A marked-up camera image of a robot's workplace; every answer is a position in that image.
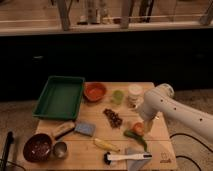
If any white handled brush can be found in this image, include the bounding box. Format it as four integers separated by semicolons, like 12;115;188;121
103;152;152;165

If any grey cloth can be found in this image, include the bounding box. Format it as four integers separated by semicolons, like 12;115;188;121
125;147;151;171

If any small metal cup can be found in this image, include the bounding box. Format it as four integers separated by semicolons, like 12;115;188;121
53;141;68;159

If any black pole stand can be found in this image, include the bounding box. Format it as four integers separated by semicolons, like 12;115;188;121
0;131;14;171

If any blue sponge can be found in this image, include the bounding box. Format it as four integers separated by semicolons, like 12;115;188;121
74;122;96;137

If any green paper cup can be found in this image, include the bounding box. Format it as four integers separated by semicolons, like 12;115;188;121
111;90;124;105

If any wooden block brush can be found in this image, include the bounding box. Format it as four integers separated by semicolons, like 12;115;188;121
52;122;75;139

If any white lidded jar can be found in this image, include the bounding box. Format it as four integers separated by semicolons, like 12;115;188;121
127;84;143;108

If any black cable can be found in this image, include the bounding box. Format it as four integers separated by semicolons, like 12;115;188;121
169;132;213;171

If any dark red bowl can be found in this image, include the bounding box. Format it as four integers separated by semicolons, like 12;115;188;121
23;133;52;163

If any green chili pepper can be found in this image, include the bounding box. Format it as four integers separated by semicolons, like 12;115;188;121
123;130;148;152

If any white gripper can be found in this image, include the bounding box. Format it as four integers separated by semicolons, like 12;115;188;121
136;101;158;134

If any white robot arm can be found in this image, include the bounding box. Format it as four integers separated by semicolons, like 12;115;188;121
136;83;213;143

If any yellow corn cob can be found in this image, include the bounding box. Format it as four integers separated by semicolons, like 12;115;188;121
93;138;120;152

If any orange bowl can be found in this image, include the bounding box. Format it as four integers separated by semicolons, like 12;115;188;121
84;82;107;102

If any green plastic tray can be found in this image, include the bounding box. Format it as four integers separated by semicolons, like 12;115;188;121
33;76;85;120

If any bunch of dark grapes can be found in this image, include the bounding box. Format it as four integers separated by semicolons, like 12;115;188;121
103;109;123;128

